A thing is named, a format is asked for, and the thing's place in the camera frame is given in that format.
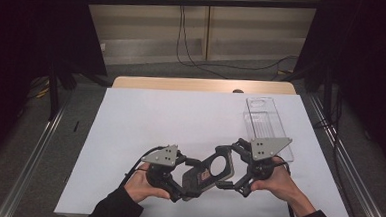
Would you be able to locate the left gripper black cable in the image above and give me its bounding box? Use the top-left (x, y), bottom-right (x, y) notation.
top-left (118, 144), bottom-right (165, 192)

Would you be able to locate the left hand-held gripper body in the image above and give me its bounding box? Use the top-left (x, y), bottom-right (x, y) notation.
top-left (139, 142), bottom-right (184, 192)

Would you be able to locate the person's right hand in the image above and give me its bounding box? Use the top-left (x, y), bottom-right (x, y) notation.
top-left (249, 154), bottom-right (308, 208)

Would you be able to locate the black stand leg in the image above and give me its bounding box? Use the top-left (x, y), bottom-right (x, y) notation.
top-left (44, 60), bottom-right (63, 122)

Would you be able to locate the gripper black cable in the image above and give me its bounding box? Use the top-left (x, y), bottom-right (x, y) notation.
top-left (269, 154), bottom-right (304, 217)
top-left (118, 144), bottom-right (165, 192)

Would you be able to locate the dark curtain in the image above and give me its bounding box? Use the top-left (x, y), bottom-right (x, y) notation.
top-left (0, 0), bottom-right (113, 177)
top-left (288, 0), bottom-right (386, 175)

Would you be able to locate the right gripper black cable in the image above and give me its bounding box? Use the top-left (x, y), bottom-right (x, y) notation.
top-left (269, 154), bottom-right (304, 217)

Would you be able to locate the clear plastic box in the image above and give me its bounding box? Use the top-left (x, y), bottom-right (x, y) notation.
top-left (240, 95), bottom-right (299, 164)

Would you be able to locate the black floor cable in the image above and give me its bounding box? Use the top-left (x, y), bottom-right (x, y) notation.
top-left (174, 5), bottom-right (302, 84)

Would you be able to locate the black horizontal bar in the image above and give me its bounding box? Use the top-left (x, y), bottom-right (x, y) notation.
top-left (85, 0), bottom-right (322, 17)

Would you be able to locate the dark patterned phone case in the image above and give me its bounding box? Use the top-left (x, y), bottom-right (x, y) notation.
top-left (180, 143), bottom-right (237, 205)

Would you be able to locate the metal floor rail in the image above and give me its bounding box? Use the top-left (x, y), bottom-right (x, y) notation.
top-left (0, 101), bottom-right (66, 217)
top-left (302, 94), bottom-right (386, 217)

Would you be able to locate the person's left hand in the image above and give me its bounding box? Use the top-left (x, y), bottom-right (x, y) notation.
top-left (122, 160), bottom-right (173, 205)

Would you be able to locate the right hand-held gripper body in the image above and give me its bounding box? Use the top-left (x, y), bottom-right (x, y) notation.
top-left (242, 134), bottom-right (294, 186)

